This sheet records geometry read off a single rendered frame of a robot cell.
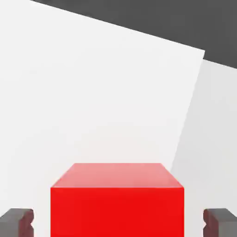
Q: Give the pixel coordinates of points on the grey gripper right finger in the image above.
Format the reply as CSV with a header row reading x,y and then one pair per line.
x,y
223,223

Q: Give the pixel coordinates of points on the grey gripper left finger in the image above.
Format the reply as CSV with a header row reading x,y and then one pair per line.
x,y
13,223

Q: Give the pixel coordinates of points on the small red cube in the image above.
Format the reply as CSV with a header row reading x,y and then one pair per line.
x,y
117,209

